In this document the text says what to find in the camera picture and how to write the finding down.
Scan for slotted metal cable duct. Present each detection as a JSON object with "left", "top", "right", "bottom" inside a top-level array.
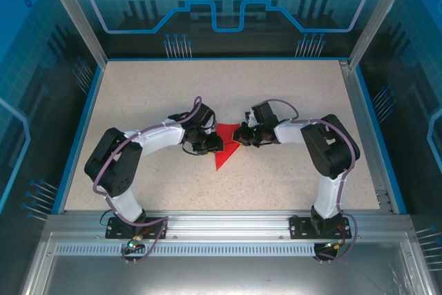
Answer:
[{"left": 54, "top": 243, "right": 317, "bottom": 257}]

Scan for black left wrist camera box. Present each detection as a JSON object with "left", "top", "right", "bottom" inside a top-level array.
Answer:
[{"left": 188, "top": 103, "right": 218, "bottom": 133}]

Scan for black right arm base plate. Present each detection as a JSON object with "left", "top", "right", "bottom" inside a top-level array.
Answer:
[{"left": 289, "top": 215, "right": 349, "bottom": 240}]

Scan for red cloth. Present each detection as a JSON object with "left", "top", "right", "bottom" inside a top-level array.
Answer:
[{"left": 214, "top": 124, "right": 242, "bottom": 171}]

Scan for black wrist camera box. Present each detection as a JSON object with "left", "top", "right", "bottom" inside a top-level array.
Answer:
[
  {"left": 188, "top": 103, "right": 218, "bottom": 133},
  {"left": 244, "top": 100, "right": 278, "bottom": 127}
]

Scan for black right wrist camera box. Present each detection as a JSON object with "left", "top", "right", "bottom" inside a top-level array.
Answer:
[{"left": 244, "top": 100, "right": 278, "bottom": 127}]

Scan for aluminium frame post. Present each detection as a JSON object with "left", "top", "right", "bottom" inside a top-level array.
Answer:
[
  {"left": 37, "top": 0, "right": 108, "bottom": 67},
  {"left": 347, "top": 0, "right": 415, "bottom": 68}
]

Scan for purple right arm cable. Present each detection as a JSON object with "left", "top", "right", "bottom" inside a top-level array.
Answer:
[{"left": 264, "top": 99, "right": 361, "bottom": 263}]

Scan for aluminium mounting rail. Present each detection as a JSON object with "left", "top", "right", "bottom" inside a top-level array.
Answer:
[{"left": 44, "top": 210, "right": 412, "bottom": 238}]

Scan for steel front tray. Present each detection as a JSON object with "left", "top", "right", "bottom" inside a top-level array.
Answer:
[{"left": 20, "top": 232, "right": 432, "bottom": 295}]

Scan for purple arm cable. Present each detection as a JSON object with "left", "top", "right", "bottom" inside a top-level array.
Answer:
[
  {"left": 264, "top": 99, "right": 361, "bottom": 263},
  {"left": 93, "top": 96, "right": 203, "bottom": 265}
]

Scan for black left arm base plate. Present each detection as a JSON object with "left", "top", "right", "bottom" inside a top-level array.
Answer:
[{"left": 105, "top": 216, "right": 169, "bottom": 240}]

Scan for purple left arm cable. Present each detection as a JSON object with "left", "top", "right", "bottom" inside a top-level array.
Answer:
[{"left": 93, "top": 96, "right": 203, "bottom": 265}]

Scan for aluminium side rail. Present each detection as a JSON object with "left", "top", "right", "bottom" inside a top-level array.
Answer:
[{"left": 340, "top": 61, "right": 395, "bottom": 213}]

